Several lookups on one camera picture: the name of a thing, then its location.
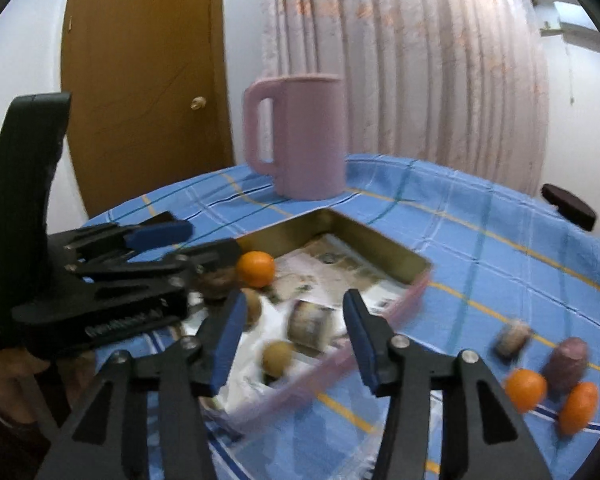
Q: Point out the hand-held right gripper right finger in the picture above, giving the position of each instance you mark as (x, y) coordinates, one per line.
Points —
(362, 340)

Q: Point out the printed paper sheet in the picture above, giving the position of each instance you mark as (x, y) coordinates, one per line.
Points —
(325, 260)

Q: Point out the purple passion fruit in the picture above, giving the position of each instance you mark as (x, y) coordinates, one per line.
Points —
(566, 362)

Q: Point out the wooden door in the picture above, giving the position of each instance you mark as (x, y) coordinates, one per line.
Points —
(145, 60)

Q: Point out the orange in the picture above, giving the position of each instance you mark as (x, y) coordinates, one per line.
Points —
(256, 269)
(525, 390)
(577, 407)

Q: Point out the pink plastic pitcher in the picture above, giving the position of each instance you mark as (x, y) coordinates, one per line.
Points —
(310, 140)

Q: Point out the blue plaid blanket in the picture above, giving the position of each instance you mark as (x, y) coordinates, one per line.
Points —
(480, 270)

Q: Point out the pink floral curtain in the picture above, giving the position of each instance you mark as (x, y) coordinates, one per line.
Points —
(405, 60)

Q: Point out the brass door knob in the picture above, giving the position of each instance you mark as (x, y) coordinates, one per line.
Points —
(197, 103)

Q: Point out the person's left hand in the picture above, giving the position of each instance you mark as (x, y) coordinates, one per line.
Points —
(10, 380)

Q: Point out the white air conditioner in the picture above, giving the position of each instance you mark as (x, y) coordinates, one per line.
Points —
(570, 17)

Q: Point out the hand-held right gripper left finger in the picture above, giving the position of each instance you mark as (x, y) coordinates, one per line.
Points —
(227, 340)

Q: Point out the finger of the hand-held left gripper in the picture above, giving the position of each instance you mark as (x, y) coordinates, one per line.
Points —
(210, 255)
(162, 232)

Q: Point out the pink tin box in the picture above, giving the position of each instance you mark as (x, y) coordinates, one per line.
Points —
(380, 245)

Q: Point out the dark round stool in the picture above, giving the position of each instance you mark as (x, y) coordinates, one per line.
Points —
(567, 205)

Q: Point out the dark brown mangosteen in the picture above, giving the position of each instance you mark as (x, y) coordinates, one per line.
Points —
(219, 285)

